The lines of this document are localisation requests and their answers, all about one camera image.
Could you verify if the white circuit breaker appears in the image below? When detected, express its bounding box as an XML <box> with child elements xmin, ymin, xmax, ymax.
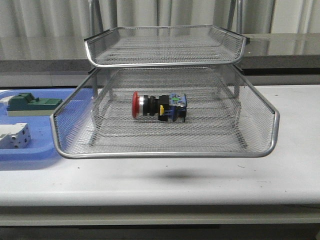
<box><xmin>0</xmin><ymin>122</ymin><xmax>32</xmax><ymax>149</ymax></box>

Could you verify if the green and beige switch block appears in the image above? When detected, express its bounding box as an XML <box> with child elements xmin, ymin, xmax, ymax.
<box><xmin>0</xmin><ymin>92</ymin><xmax>63</xmax><ymax>117</ymax></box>

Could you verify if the red emergency push button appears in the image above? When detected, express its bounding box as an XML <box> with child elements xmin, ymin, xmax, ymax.
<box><xmin>131</xmin><ymin>91</ymin><xmax>188</xmax><ymax>122</ymax></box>

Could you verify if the grey pleated curtain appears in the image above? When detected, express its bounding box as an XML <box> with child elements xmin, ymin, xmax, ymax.
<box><xmin>0</xmin><ymin>0</ymin><xmax>320</xmax><ymax>38</ymax></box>

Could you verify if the blue plastic tray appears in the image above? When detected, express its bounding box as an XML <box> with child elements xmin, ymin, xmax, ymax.
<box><xmin>0</xmin><ymin>87</ymin><xmax>92</xmax><ymax>171</ymax></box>

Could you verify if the grey metal rack frame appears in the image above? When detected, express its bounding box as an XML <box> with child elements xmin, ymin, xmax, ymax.
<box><xmin>87</xmin><ymin>0</ymin><xmax>251</xmax><ymax>148</ymax></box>

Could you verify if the grey stone counter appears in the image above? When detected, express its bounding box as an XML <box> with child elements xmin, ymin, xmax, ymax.
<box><xmin>0</xmin><ymin>33</ymin><xmax>320</xmax><ymax>89</ymax></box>

